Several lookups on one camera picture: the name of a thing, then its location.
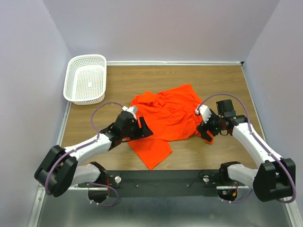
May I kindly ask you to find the purple cable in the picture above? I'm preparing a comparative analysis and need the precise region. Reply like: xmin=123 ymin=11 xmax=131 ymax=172
xmin=44 ymin=102 xmax=126 ymax=196
xmin=198 ymin=93 xmax=297 ymax=204

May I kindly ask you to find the black mounting base plate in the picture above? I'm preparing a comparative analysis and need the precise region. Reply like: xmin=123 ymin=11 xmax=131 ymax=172
xmin=78 ymin=169 xmax=247 ymax=198

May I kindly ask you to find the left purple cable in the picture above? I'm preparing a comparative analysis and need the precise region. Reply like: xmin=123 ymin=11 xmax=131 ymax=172
xmin=44 ymin=102 xmax=126 ymax=196

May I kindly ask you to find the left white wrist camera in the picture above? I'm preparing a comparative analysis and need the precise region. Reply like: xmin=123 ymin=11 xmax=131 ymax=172
xmin=122 ymin=105 xmax=138 ymax=118

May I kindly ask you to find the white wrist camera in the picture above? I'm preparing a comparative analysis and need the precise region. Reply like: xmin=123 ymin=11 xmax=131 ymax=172
xmin=122 ymin=105 xmax=138 ymax=118
xmin=195 ymin=105 xmax=212 ymax=124

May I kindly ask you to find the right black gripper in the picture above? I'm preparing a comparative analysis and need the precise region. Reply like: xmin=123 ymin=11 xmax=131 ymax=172
xmin=196 ymin=108 xmax=224 ymax=142

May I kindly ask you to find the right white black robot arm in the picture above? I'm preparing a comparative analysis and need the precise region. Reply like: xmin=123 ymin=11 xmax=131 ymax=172
xmin=195 ymin=99 xmax=296 ymax=203

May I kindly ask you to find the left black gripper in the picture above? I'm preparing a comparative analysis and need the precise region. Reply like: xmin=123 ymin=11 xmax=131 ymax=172
xmin=121 ymin=116 xmax=153 ymax=140

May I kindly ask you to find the aluminium frame rail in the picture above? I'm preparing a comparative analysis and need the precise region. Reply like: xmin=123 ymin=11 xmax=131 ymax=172
xmin=27 ymin=184 xmax=45 ymax=227

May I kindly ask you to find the orange t-shirt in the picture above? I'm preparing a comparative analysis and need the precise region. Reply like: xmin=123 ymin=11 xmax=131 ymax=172
xmin=128 ymin=84 xmax=202 ymax=170

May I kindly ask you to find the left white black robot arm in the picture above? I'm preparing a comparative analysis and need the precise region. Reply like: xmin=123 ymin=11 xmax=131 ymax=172
xmin=34 ymin=106 xmax=153 ymax=197

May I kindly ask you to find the white perforated plastic basket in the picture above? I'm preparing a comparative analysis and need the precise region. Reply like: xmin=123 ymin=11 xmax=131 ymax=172
xmin=63 ymin=54 xmax=107 ymax=105

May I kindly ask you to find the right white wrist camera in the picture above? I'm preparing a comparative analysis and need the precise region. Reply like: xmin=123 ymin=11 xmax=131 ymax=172
xmin=195 ymin=105 xmax=212 ymax=124

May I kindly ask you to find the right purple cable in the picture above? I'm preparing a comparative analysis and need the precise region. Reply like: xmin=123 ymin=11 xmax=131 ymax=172
xmin=198 ymin=93 xmax=297 ymax=204

